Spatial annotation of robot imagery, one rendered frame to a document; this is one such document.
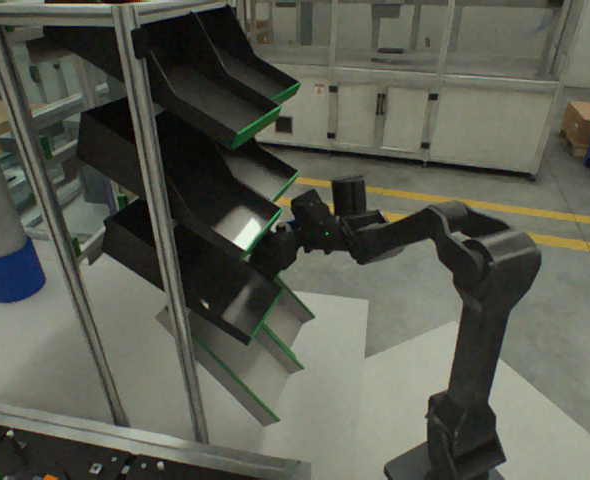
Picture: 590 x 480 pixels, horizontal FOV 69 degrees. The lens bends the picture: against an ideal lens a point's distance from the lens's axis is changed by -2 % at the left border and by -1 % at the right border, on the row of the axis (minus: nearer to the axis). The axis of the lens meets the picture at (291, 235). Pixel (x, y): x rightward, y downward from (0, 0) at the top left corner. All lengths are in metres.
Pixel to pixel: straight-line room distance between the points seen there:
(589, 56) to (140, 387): 8.74
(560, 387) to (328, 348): 1.57
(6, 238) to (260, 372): 0.85
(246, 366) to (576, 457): 0.69
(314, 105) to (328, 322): 3.54
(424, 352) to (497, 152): 3.54
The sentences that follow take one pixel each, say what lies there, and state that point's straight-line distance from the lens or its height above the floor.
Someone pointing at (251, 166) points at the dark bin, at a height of 1.38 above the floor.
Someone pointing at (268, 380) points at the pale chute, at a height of 1.02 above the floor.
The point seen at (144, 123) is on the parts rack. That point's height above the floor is 1.54.
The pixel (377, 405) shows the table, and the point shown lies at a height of 0.86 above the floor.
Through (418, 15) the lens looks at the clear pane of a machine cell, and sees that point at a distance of 4.29.
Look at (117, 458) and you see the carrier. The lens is 0.89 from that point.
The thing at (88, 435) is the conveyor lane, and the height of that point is 0.96.
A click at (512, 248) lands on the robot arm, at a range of 0.49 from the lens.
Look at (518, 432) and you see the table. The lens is 1.11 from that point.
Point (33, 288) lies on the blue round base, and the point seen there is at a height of 0.88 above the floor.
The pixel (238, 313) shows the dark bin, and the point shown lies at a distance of 0.73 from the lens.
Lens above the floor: 1.69
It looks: 32 degrees down
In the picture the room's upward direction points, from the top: straight up
